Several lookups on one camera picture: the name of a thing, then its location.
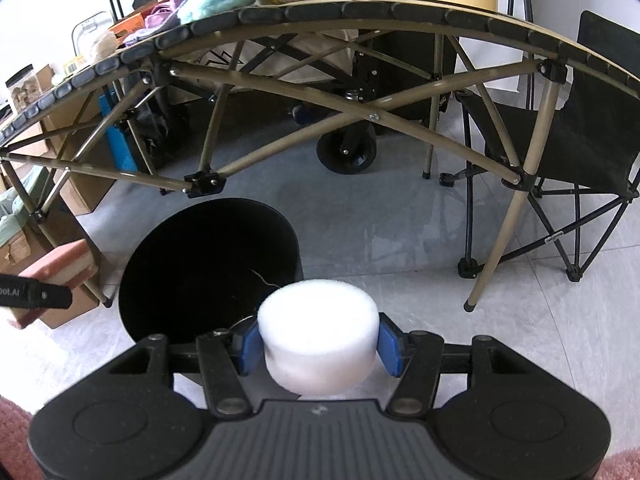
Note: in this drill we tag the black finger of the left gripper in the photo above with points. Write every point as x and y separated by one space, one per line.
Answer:
31 294

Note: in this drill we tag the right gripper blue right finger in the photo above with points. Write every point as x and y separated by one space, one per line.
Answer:
414 359

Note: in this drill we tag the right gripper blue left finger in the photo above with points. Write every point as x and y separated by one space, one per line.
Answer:
224 357

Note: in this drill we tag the white foam cylinder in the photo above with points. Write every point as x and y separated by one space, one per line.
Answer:
319 336

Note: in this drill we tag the black round trash bin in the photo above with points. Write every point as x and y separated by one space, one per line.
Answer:
207 267

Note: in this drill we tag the cardboard box on floor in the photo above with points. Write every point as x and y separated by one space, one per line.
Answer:
26 252

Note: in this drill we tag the blue flat panel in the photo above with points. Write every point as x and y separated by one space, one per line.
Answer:
115 136

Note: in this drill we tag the clear snack jar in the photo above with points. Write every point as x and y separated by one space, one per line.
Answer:
23 88

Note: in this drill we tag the black folding camp chair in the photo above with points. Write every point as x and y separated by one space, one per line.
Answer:
592 145

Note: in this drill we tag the tan folding camp table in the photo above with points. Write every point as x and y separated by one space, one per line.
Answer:
168 59

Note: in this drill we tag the black folding wagon cart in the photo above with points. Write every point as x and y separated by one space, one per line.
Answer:
384 69

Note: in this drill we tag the orange cardboard box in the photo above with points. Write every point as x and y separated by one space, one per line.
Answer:
140 25

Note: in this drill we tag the teal plush toy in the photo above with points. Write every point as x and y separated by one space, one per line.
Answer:
195 10

